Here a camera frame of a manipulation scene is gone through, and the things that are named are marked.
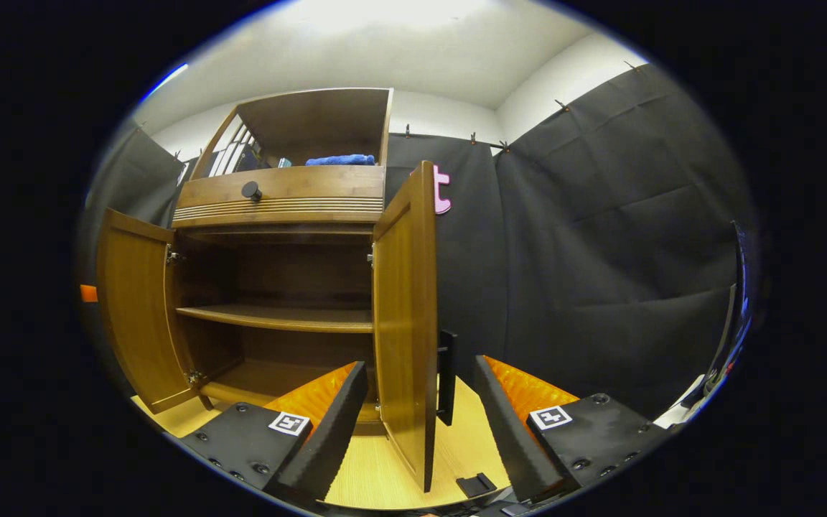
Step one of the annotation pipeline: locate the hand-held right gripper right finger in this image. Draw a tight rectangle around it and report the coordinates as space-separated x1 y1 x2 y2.
475 355 675 503

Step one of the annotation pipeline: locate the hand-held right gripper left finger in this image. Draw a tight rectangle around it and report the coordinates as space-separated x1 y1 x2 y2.
180 361 370 506

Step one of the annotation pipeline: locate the wooden cabinet door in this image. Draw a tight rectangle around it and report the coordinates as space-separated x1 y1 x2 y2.
95 208 206 415
373 160 457 493

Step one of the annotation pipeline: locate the wooden double-door shoe cabinet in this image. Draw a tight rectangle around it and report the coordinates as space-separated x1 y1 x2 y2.
166 88 394 435

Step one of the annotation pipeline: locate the black backdrop cloth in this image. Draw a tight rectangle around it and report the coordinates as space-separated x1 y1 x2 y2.
80 61 755 421

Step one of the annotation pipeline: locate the upright hardcover book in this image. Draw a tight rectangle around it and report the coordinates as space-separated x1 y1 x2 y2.
233 142 263 173

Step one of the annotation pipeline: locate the blue folded cloth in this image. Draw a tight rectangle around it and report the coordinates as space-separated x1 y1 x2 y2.
305 154 377 167

